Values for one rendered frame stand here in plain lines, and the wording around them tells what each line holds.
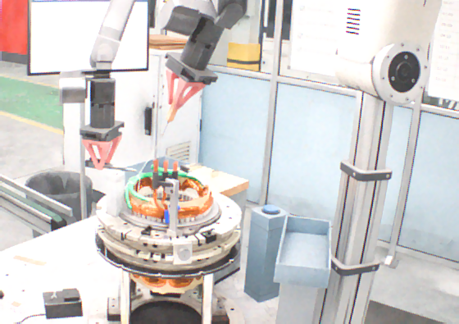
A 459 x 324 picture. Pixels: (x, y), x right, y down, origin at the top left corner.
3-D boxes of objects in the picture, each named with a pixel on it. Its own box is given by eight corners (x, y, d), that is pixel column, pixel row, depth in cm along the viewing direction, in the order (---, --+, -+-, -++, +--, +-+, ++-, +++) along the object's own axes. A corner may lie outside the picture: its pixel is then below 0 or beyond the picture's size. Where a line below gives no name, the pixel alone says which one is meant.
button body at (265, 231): (258, 303, 136) (269, 218, 129) (243, 291, 142) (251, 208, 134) (279, 296, 140) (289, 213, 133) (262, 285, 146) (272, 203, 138)
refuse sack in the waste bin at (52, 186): (15, 239, 275) (11, 180, 265) (65, 220, 306) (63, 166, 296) (56, 263, 254) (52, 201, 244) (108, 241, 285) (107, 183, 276)
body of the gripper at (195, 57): (194, 84, 99) (210, 49, 97) (161, 59, 104) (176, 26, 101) (215, 84, 105) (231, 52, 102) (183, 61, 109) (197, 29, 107)
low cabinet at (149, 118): (201, 207, 398) (211, 48, 365) (152, 230, 354) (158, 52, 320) (108, 175, 452) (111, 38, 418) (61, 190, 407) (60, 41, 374)
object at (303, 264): (308, 376, 107) (330, 269, 99) (261, 371, 108) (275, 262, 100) (313, 318, 130) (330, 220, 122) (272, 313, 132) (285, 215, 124)
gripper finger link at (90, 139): (81, 170, 114) (80, 130, 111) (97, 161, 121) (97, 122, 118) (107, 175, 112) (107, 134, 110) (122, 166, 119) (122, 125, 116)
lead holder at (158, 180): (151, 188, 99) (151, 171, 98) (164, 182, 103) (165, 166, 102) (166, 193, 97) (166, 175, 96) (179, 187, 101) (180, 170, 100)
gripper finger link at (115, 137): (82, 170, 114) (81, 130, 112) (97, 160, 121) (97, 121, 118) (108, 175, 113) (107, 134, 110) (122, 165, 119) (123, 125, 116)
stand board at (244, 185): (148, 185, 143) (148, 177, 142) (193, 171, 157) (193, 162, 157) (205, 207, 131) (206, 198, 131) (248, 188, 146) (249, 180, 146)
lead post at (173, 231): (175, 239, 101) (178, 182, 97) (166, 235, 102) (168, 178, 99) (182, 236, 102) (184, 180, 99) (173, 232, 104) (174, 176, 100)
